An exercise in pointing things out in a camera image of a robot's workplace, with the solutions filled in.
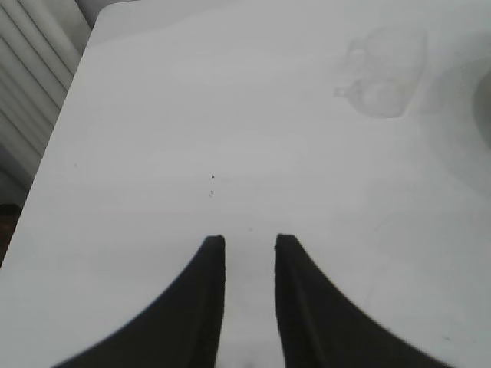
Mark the translucent plastic measuring cup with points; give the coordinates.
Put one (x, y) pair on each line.
(383, 76)

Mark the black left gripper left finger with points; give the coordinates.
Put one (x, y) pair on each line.
(180, 322)

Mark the white ribbed radiator panel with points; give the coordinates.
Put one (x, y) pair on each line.
(30, 76)

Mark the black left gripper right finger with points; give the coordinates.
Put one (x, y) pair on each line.
(318, 329)

